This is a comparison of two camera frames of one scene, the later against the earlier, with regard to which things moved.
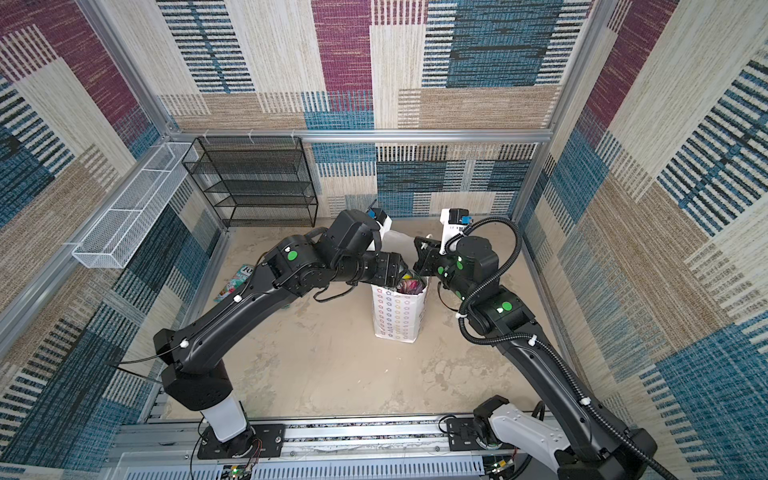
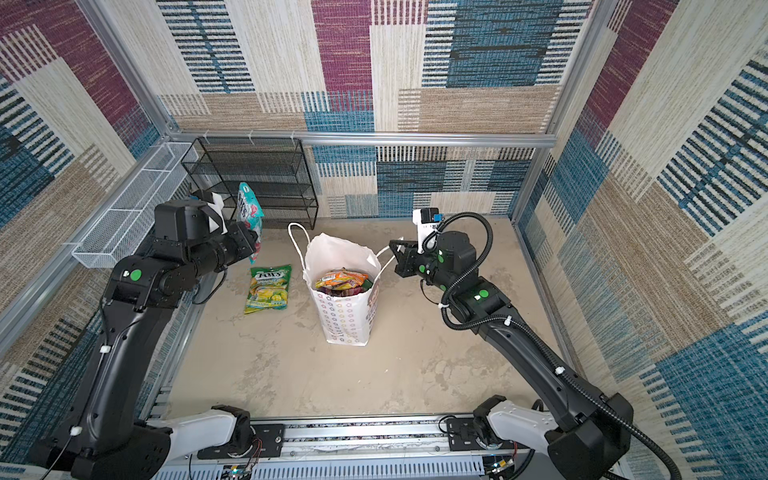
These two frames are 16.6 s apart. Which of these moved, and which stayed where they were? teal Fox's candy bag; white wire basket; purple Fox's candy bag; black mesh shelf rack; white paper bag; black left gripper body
Moved: purple Fox's candy bag; teal Fox's candy bag; black left gripper body; white paper bag
Stayed: black mesh shelf rack; white wire basket
